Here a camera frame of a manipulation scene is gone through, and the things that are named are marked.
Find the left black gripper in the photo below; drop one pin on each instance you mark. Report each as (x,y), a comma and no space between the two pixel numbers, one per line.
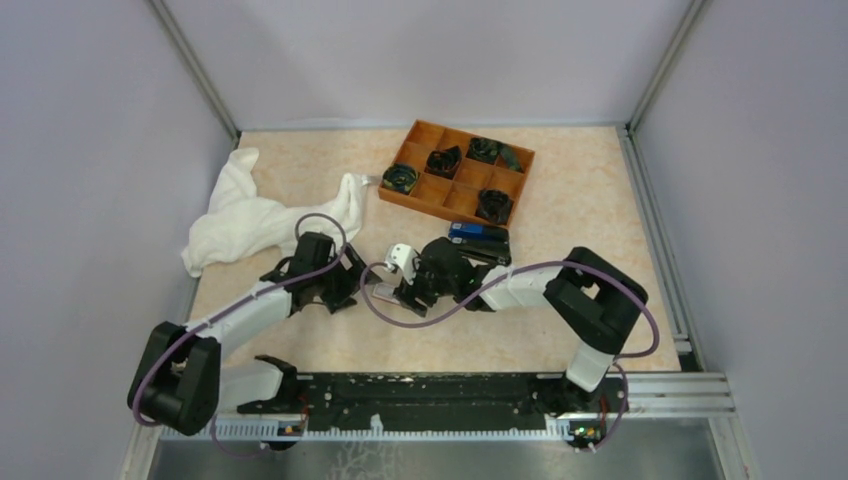
(350,277)

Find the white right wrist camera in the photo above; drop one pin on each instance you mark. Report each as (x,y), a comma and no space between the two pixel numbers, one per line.
(402,258)

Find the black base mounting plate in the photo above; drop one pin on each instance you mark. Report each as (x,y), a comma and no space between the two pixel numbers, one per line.
(436,403)

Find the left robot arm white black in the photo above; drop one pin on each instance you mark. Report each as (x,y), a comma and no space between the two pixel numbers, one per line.
(181,381)

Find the dark rolled tape green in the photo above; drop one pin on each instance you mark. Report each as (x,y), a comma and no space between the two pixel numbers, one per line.
(400,178)

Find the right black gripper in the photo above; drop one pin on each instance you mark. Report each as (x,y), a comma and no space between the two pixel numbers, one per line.
(408,291)

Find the black rolled tape red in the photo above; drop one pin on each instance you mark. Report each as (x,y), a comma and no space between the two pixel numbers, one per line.
(444,163)

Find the white crumpled towel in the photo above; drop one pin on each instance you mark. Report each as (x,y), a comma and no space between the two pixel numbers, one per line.
(239,223)

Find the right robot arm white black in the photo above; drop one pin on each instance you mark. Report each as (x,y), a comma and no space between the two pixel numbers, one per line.
(595,299)

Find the red white staple box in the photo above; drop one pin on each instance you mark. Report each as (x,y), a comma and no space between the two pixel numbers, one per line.
(385,292)

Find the dark rolled tape top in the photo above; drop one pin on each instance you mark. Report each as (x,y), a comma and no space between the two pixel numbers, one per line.
(488,151)

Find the orange compartment tray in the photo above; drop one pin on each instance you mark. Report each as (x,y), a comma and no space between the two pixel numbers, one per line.
(456,199)

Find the aluminium frame rail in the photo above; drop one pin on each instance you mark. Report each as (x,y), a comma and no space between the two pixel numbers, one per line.
(648,396)

